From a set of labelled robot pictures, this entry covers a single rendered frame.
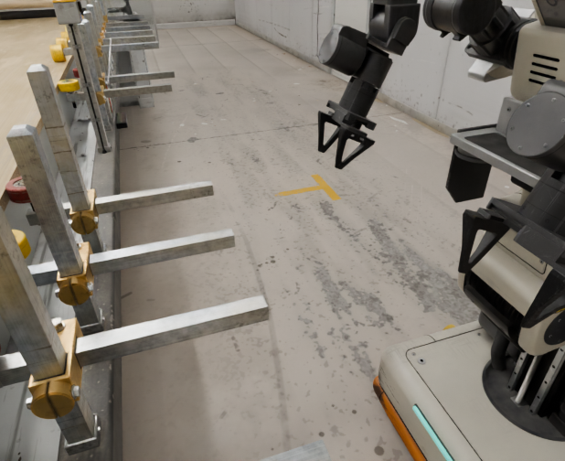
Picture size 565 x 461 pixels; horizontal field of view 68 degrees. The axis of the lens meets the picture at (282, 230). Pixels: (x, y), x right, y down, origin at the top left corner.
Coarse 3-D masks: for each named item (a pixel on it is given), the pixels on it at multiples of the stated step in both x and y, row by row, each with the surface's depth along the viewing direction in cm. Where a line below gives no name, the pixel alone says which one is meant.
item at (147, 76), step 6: (150, 72) 206; (156, 72) 205; (162, 72) 206; (168, 72) 207; (174, 72) 207; (114, 78) 200; (120, 78) 201; (126, 78) 202; (132, 78) 203; (138, 78) 204; (144, 78) 205; (150, 78) 205; (156, 78) 206; (162, 78) 207; (168, 78) 208
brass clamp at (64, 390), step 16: (64, 320) 63; (64, 336) 61; (80, 336) 64; (80, 368) 61; (32, 384) 54; (48, 384) 54; (64, 384) 54; (80, 384) 59; (32, 400) 53; (48, 400) 53; (64, 400) 54; (48, 416) 54
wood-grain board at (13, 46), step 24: (0, 24) 354; (24, 24) 350; (48, 24) 347; (0, 48) 249; (24, 48) 247; (48, 48) 246; (0, 72) 194; (24, 72) 193; (0, 96) 158; (24, 96) 158; (0, 120) 134; (24, 120) 134; (0, 144) 116; (0, 168) 102; (0, 192) 91
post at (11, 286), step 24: (0, 216) 44; (0, 240) 43; (0, 264) 45; (24, 264) 48; (0, 288) 46; (24, 288) 47; (0, 312) 48; (24, 312) 49; (24, 336) 50; (48, 336) 52; (48, 360) 53; (72, 432) 61
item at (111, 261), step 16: (176, 240) 86; (192, 240) 86; (208, 240) 86; (224, 240) 87; (96, 256) 82; (112, 256) 82; (128, 256) 82; (144, 256) 83; (160, 256) 84; (176, 256) 86; (32, 272) 78; (48, 272) 79; (96, 272) 82
